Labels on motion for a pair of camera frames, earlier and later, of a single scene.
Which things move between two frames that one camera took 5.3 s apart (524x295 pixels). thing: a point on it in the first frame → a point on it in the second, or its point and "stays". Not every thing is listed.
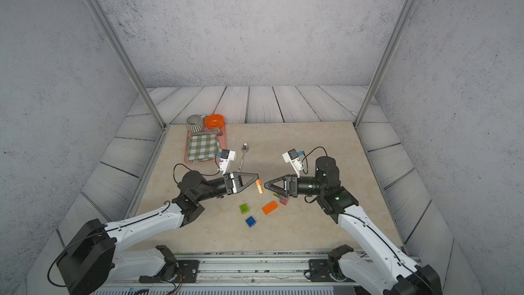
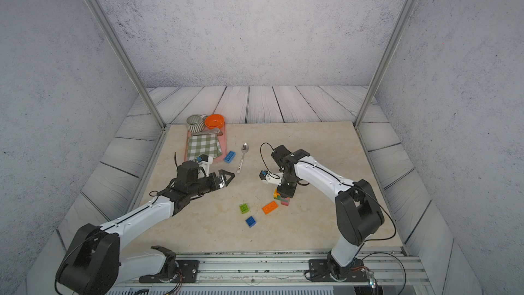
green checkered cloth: (202, 147) stays
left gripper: (226, 184) → (221, 183)
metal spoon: (244, 149) stays
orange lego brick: (269, 207) stays
